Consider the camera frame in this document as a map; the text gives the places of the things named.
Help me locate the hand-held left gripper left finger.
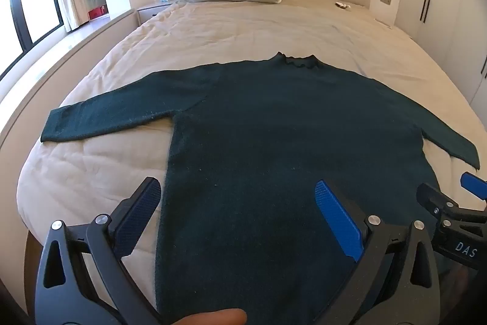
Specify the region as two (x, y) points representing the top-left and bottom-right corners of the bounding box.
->
(33, 176), (170, 325)

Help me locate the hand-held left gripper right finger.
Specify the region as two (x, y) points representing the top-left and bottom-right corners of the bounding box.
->
(314, 179), (442, 325)

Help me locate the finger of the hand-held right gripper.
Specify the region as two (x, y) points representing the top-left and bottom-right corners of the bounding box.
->
(416, 182), (460, 220)
(460, 171), (487, 202)

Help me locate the dark green sweater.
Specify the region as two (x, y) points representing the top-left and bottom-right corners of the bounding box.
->
(40, 51), (479, 325)

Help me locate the person's left hand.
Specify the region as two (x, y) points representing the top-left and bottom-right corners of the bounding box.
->
(170, 307), (248, 325)

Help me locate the white window bench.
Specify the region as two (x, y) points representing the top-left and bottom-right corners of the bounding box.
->
(0, 7), (138, 158)

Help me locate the white wardrobe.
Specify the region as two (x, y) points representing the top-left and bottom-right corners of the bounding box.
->
(395, 0), (487, 116)

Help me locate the white nightstand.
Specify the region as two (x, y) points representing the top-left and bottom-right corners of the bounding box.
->
(136, 0), (188, 26)

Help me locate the bed with beige duvet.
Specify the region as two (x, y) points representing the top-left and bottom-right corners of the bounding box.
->
(17, 0), (487, 325)

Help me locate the black framed window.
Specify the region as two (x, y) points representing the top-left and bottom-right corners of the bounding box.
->
(0, 0), (66, 82)

